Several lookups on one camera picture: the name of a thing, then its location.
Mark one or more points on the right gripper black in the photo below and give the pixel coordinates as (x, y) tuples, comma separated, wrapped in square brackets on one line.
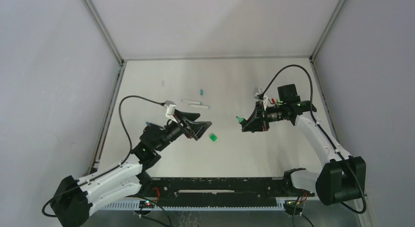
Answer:
[(260, 114)]

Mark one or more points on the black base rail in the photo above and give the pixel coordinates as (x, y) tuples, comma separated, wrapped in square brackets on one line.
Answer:
[(218, 192)]

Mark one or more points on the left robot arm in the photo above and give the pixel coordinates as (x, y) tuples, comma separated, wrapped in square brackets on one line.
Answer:
[(123, 164)]

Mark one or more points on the black marker red cap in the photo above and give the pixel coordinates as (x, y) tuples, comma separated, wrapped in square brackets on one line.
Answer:
[(241, 121)]

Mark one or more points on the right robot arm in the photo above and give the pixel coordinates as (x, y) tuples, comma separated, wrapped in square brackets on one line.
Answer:
[(342, 177)]

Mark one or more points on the small circuit board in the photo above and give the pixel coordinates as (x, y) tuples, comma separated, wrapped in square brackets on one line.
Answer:
[(146, 205)]

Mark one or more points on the white pen blue end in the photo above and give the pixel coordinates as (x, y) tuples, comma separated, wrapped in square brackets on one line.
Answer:
[(199, 106)]

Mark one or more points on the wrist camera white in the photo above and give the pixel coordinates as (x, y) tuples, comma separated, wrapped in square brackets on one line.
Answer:
[(259, 95), (170, 107)]

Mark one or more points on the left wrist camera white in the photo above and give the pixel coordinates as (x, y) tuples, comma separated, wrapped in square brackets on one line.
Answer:
[(170, 107)]

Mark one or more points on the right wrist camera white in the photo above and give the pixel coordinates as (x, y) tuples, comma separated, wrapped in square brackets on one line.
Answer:
[(259, 95)]

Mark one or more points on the aluminium frame rails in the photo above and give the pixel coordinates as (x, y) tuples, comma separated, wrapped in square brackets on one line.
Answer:
[(131, 203)]

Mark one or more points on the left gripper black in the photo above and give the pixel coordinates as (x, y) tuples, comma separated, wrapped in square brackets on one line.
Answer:
[(186, 125)]

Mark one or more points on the white pen teal end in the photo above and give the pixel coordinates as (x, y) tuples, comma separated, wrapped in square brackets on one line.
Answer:
[(191, 102)]

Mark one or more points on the green square cap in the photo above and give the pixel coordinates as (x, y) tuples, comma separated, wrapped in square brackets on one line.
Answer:
[(213, 137)]

